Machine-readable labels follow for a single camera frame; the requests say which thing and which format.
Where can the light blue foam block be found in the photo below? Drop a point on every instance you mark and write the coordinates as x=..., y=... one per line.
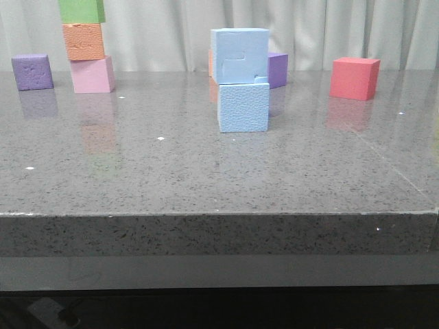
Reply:
x=243, y=107
x=240, y=55

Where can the red foam block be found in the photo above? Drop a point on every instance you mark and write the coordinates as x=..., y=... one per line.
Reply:
x=354, y=78

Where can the pink foam block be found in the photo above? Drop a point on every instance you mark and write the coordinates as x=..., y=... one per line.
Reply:
x=93, y=76

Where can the dented purple foam block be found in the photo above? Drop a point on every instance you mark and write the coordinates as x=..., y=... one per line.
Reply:
x=32, y=71

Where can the smooth orange foam block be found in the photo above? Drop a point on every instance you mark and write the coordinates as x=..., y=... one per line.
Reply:
x=210, y=63

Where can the green foam block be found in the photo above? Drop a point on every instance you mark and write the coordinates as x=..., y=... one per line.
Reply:
x=82, y=11

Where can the textured orange foam block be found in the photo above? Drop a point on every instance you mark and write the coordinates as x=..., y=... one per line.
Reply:
x=83, y=41

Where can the smooth purple foam block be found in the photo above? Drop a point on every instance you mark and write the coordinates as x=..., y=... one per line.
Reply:
x=277, y=69

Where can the white curtain backdrop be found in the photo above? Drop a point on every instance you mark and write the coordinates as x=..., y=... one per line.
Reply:
x=175, y=35

